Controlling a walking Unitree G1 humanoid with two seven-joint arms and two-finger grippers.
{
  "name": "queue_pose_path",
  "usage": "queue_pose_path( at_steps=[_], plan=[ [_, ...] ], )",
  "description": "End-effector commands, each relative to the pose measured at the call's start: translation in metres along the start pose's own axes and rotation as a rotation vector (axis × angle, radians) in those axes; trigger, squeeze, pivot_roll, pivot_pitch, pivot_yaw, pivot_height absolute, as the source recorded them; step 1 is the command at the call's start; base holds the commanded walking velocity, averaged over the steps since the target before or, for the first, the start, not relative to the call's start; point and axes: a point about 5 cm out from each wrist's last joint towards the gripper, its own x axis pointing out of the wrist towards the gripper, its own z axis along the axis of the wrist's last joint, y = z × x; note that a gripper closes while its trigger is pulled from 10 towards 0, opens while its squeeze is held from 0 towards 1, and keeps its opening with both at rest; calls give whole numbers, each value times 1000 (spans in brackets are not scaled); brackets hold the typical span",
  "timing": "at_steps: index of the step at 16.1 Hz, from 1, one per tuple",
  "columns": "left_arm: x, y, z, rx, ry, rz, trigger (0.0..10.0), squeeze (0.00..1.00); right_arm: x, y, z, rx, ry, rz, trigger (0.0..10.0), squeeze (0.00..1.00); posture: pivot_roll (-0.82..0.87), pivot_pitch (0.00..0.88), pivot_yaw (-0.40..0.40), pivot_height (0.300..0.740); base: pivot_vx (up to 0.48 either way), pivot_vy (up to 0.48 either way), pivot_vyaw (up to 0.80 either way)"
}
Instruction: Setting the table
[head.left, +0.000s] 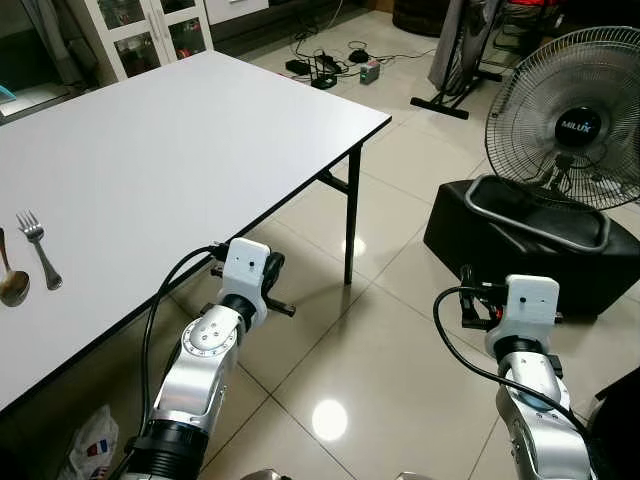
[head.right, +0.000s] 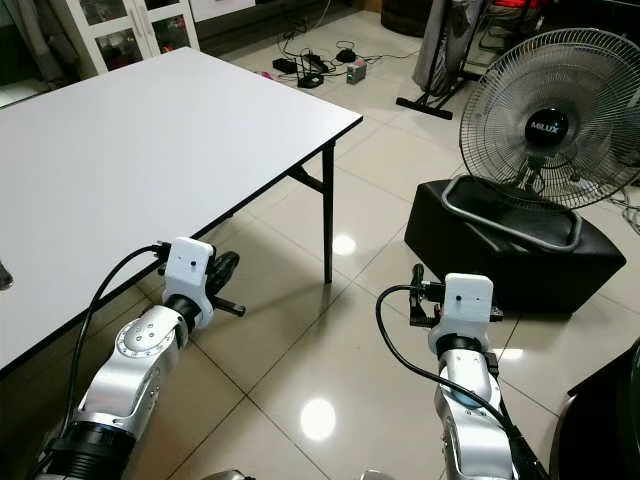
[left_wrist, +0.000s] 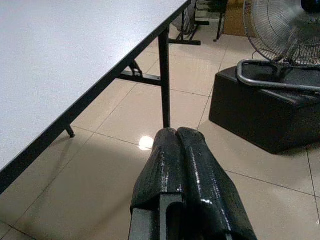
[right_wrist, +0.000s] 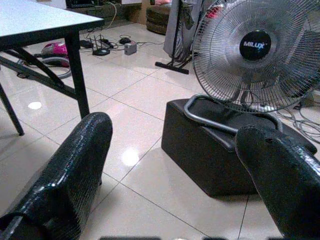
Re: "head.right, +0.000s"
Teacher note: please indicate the black folding table leg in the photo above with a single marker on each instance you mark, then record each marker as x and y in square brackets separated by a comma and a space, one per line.
[328, 220]

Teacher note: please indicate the grey robot left foot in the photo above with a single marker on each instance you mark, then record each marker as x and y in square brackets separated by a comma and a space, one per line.
[228, 475]

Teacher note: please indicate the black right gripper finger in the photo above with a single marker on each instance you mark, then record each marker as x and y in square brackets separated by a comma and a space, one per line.
[416, 280]

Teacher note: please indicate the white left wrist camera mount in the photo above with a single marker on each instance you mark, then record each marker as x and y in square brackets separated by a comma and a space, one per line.
[188, 268]

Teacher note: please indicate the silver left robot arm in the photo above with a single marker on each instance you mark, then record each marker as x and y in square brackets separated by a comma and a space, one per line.
[135, 360]

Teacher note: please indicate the white glass-door cabinet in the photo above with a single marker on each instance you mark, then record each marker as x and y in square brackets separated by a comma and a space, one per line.
[135, 30]

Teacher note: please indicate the black power brick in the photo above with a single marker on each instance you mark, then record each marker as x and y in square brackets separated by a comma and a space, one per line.
[284, 65]

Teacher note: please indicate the grey robot right foot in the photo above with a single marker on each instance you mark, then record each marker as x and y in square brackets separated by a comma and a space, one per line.
[380, 475]

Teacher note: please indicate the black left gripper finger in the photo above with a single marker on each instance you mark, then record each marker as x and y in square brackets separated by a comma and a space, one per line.
[230, 309]

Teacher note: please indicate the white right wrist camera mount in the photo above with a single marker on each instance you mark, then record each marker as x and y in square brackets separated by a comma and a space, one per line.
[465, 305]

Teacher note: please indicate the black floor stand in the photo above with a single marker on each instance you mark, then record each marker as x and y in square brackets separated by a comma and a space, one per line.
[445, 55]

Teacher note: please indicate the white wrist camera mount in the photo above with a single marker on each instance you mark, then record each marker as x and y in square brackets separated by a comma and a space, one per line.
[465, 305]
[188, 268]

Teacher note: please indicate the grey power strip box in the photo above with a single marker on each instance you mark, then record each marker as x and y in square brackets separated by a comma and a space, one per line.
[356, 70]

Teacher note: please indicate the grey robot foot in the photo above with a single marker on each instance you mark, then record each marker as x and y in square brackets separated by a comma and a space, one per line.
[380, 475]
[228, 475]

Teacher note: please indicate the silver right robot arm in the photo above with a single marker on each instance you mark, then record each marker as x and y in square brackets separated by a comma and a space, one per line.
[470, 410]

